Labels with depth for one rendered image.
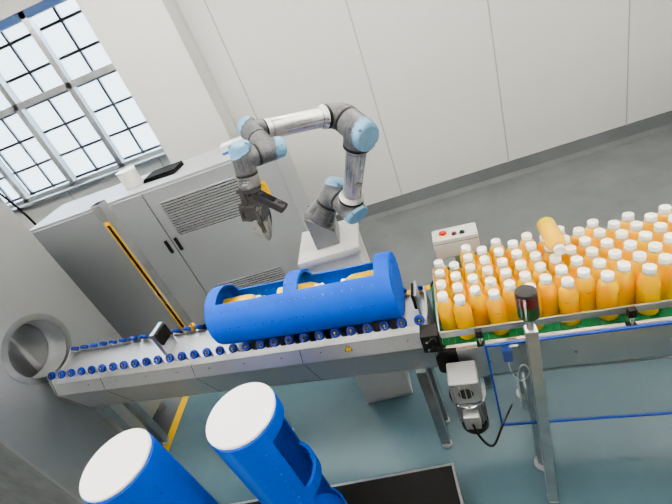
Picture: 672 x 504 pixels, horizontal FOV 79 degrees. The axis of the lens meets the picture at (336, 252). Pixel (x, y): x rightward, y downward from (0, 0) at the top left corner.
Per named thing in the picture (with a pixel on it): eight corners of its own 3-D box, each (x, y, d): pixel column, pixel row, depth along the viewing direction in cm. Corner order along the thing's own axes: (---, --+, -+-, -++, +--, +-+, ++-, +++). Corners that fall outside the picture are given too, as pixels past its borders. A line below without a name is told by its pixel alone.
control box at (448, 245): (435, 247, 200) (431, 230, 195) (478, 239, 194) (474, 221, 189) (437, 259, 192) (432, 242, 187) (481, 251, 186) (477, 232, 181)
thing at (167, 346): (174, 342, 224) (158, 322, 216) (180, 341, 223) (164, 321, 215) (165, 356, 216) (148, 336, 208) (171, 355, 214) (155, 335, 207)
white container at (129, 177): (131, 184, 343) (120, 169, 336) (147, 178, 340) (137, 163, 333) (122, 192, 330) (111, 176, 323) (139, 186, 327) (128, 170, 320)
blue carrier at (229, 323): (243, 313, 218) (216, 274, 202) (405, 284, 192) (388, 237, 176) (226, 357, 196) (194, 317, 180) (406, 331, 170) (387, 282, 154)
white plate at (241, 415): (221, 465, 135) (222, 467, 136) (287, 407, 146) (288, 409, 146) (195, 417, 157) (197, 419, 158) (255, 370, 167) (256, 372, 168)
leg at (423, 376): (441, 439, 226) (414, 364, 194) (451, 438, 224) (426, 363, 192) (442, 449, 221) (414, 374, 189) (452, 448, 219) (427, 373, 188)
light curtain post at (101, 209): (241, 400, 301) (96, 202, 215) (248, 399, 299) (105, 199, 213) (238, 407, 296) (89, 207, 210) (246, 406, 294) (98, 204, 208)
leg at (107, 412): (156, 457, 284) (99, 402, 253) (162, 456, 283) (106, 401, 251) (151, 465, 280) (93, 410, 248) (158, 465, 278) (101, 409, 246)
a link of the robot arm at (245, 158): (255, 140, 132) (231, 147, 128) (264, 172, 137) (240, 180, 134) (245, 137, 138) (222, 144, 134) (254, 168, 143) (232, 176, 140)
